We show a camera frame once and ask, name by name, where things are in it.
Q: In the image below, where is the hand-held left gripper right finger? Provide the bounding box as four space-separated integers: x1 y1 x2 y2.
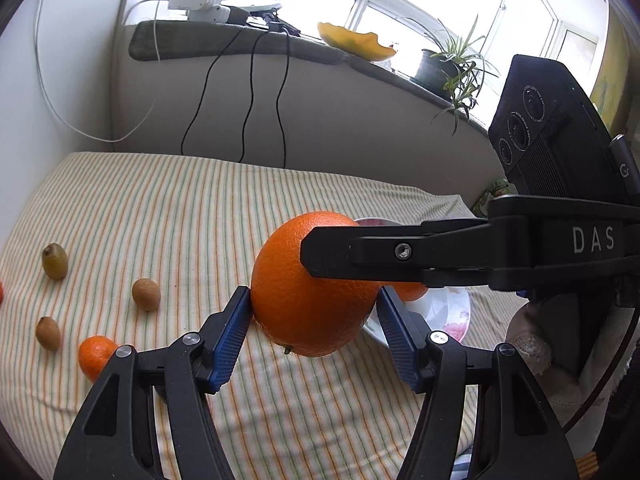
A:
377 286 583 480

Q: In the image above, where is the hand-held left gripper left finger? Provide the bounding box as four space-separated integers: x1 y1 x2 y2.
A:
52 286 251 480

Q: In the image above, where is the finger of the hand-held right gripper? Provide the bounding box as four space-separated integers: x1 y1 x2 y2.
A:
300 215 494 291

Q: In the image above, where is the small orange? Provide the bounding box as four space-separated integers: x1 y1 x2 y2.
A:
387 280 430 303

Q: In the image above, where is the white bowl with pink print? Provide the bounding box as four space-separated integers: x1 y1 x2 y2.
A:
352 216 473 348

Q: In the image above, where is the large orange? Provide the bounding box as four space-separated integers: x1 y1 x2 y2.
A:
250 211 383 358

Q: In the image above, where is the green kiwi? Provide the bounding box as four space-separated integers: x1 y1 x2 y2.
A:
41 242 69 281

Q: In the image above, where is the person's right hand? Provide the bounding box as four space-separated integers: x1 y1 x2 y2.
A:
505 302 617 431

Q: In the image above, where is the green package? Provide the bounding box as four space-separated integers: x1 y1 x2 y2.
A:
475 180 518 218

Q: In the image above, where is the brown kiwi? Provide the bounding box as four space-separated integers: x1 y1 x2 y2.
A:
35 316 63 352
131 278 162 312

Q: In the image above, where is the yellow curtain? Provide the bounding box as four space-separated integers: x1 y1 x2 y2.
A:
592 10 640 136

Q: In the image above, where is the striped bed sheet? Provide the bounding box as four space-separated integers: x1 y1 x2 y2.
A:
0 151 531 480

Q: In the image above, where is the potted spider plant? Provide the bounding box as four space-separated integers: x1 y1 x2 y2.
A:
402 15 501 136

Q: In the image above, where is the white device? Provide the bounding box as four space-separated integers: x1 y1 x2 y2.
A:
167 0 231 24

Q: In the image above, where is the black cable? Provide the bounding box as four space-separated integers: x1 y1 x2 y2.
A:
181 27 246 157
276 32 292 168
239 30 268 163

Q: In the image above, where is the long white cable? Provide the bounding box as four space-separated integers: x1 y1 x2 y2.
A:
34 0 173 144

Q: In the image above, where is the white window frame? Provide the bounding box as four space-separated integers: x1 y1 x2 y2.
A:
195 0 613 126

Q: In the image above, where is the white ring light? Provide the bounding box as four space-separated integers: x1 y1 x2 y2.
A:
220 0 286 15

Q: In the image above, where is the short white cable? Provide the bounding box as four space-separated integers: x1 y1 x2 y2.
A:
121 0 173 25

